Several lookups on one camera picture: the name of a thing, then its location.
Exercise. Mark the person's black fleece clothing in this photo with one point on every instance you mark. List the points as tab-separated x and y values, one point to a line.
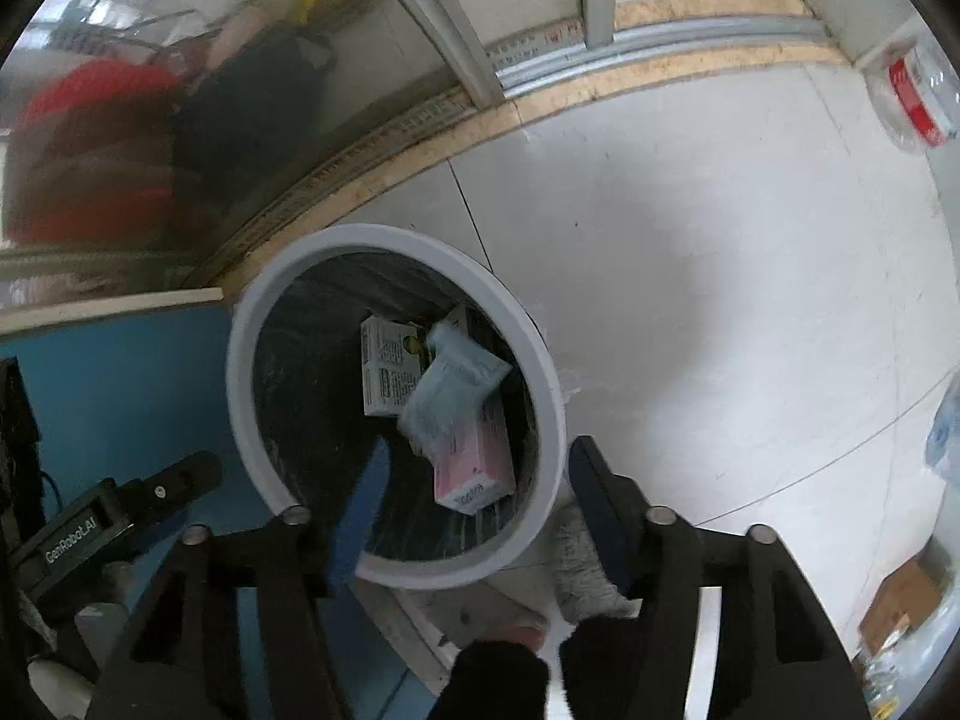
495	682

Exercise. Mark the clear red label water bottle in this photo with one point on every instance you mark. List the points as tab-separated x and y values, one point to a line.
911	97

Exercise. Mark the brown cardboard box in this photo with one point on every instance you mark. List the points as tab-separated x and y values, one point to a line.
900	600

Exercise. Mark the white rimmed trash bin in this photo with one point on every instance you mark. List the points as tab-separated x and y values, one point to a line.
495	292

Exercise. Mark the light blue plastic wrapper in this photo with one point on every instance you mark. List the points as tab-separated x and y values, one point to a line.
450	382

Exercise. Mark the blue cabinet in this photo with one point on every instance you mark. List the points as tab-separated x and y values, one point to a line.
135	390

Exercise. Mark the pink cardboard box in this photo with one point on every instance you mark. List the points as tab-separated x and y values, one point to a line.
474	469

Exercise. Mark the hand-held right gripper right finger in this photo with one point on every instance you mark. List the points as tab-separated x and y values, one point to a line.
594	499

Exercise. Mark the frosted glass sliding door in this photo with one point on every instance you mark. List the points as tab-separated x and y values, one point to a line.
360	90

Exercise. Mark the dark bag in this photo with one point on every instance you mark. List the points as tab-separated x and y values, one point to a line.
247	105

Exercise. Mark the red bag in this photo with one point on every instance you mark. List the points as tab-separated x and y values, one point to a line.
82	157

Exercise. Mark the clear bluish plastic bag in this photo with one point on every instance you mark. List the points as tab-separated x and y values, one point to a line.
946	435

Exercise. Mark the white printed cardboard box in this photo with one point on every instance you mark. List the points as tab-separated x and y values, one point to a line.
386	379

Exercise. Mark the person's right grey slipper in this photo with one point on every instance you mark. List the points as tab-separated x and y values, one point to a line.
585	586

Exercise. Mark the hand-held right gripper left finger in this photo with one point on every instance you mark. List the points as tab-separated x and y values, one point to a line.
358	525

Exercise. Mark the person's left forearm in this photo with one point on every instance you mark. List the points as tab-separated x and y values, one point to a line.
64	682

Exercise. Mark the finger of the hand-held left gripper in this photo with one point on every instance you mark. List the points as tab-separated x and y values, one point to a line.
176	484

